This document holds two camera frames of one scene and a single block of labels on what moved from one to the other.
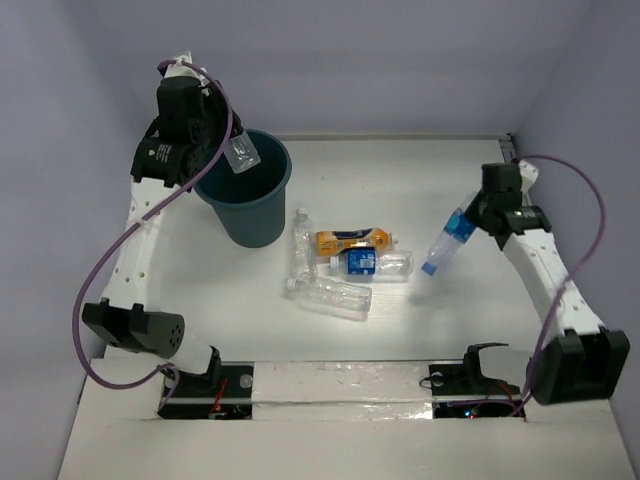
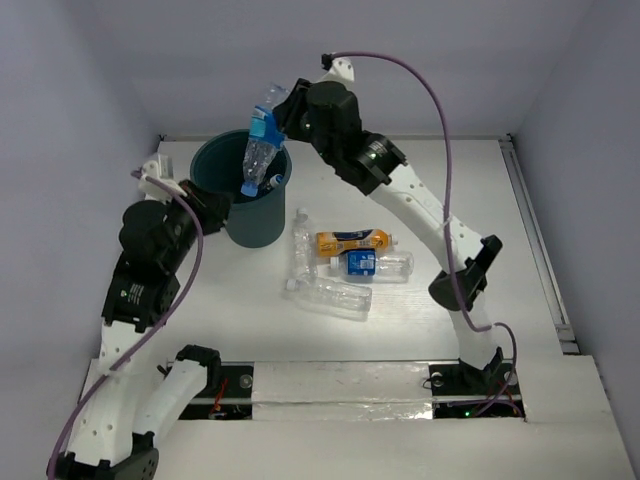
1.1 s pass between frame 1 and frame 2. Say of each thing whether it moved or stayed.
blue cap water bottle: moved
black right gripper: moved
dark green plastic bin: stayed
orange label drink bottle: stayed
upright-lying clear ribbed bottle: stayed
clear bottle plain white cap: moved
